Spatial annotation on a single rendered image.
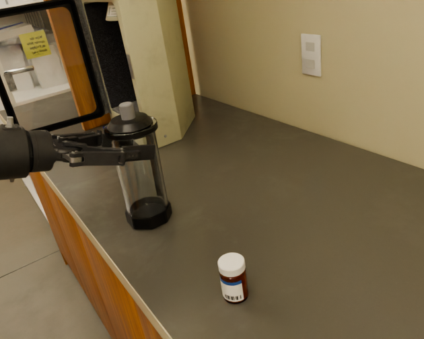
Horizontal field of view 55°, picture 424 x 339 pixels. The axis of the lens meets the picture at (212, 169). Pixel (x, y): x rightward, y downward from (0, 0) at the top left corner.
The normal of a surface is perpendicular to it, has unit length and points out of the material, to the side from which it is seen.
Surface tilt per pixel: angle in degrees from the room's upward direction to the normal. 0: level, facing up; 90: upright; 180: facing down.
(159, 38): 90
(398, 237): 0
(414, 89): 90
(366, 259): 0
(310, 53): 90
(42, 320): 0
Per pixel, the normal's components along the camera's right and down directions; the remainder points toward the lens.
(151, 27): 0.56, 0.32
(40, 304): -0.14, -0.87
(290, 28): -0.81, 0.37
